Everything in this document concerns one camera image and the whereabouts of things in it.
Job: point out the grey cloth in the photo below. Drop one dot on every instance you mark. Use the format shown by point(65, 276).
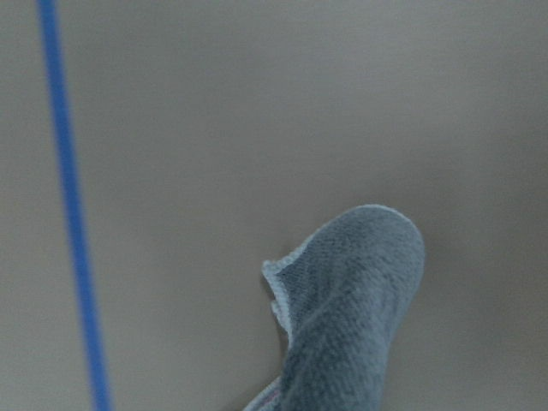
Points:
point(340, 298)

